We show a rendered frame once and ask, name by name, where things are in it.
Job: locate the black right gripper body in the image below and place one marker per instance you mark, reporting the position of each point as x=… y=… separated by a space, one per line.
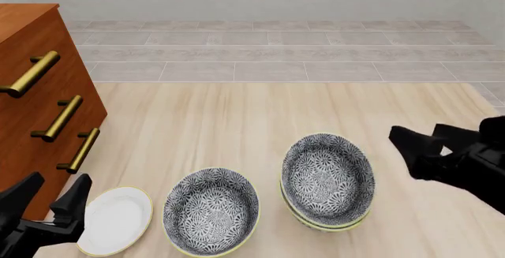
x=485 y=163

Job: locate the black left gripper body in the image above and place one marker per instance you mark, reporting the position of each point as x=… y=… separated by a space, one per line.
x=23 y=240

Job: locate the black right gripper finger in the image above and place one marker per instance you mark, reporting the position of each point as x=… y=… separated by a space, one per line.
x=457 y=138
x=422 y=157

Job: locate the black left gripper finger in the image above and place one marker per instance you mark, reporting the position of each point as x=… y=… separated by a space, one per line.
x=19 y=201
x=73 y=204

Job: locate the black patterned bowl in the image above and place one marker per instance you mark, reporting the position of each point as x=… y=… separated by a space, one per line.
x=327 y=175
x=315 y=227
x=211 y=210

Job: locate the white plate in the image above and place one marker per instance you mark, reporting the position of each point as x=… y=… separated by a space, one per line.
x=116 y=219

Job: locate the wooden cabinet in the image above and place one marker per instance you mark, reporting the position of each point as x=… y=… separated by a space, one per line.
x=27 y=39

